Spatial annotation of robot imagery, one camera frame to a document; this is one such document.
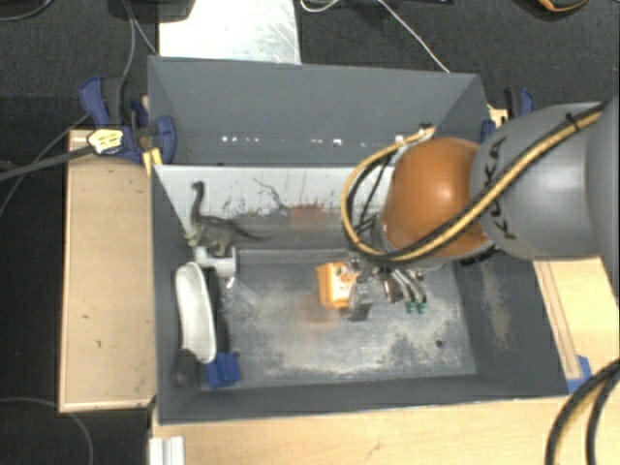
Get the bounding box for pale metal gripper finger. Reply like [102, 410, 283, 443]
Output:
[346, 282, 375, 323]

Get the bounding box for orange small box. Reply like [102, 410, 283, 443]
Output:
[315, 261, 360, 310]

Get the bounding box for grey toy dinosaur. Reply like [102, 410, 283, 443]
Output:
[189, 180, 273, 257]

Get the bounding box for grey metal bin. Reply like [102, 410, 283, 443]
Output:
[146, 55, 571, 425]

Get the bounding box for pale wood board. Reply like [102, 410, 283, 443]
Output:
[58, 130, 157, 414]

